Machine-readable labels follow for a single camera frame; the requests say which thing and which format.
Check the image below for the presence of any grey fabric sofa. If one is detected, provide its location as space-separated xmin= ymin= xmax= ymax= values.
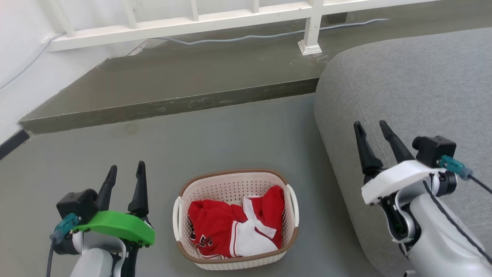
xmin=314 ymin=27 xmax=492 ymax=277

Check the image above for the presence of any raised grey concrete step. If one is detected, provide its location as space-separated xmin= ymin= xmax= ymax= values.
xmin=18 ymin=4 xmax=492 ymax=135

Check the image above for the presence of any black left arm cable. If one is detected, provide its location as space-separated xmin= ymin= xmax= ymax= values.
xmin=46 ymin=239 xmax=57 ymax=277

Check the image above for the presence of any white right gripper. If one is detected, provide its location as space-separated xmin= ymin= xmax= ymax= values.
xmin=354 ymin=120 xmax=447 ymax=205

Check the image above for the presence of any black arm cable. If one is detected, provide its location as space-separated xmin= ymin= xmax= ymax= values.
xmin=46 ymin=239 xmax=57 ymax=277
xmin=422 ymin=174 xmax=492 ymax=267

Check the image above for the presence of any light grey cable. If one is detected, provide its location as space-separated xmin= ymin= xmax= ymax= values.
xmin=0 ymin=18 xmax=391 ymax=91

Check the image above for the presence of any red and white sports jersey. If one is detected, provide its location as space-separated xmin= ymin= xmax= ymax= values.
xmin=188 ymin=185 xmax=286 ymax=259

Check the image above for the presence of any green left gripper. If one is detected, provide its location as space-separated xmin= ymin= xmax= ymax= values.
xmin=72 ymin=161 xmax=156 ymax=247

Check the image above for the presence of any teal camera connector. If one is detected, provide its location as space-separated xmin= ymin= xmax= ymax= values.
xmin=439 ymin=155 xmax=474 ymax=181
xmin=50 ymin=213 xmax=82 ymax=244

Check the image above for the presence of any teal right camera connector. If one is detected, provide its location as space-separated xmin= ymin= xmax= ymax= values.
xmin=439 ymin=155 xmax=474 ymax=181

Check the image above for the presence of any teal left camera connector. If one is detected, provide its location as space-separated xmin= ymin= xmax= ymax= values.
xmin=50 ymin=213 xmax=82 ymax=244

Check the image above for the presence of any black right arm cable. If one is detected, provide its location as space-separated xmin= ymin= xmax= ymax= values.
xmin=422 ymin=174 xmax=492 ymax=267

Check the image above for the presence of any black baseboard strip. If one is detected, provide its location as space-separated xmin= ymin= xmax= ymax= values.
xmin=0 ymin=129 xmax=31 ymax=160

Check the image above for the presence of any white railing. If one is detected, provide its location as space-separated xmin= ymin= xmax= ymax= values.
xmin=38 ymin=0 xmax=437 ymax=56

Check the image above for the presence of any cream plastic laundry basket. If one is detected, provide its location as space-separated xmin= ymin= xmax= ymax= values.
xmin=173 ymin=169 xmax=300 ymax=270

